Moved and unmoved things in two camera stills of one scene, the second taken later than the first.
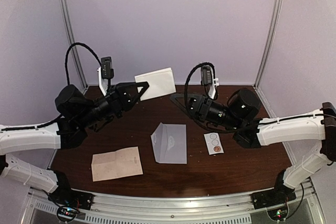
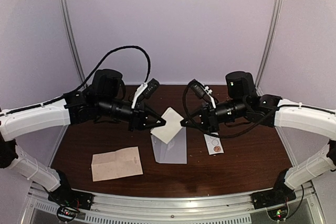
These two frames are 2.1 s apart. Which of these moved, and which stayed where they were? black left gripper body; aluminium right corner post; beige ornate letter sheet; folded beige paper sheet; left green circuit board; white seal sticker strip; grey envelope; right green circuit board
Moved: beige ornate letter sheet; black left gripper body
Stayed: white seal sticker strip; folded beige paper sheet; grey envelope; right green circuit board; left green circuit board; aluminium right corner post
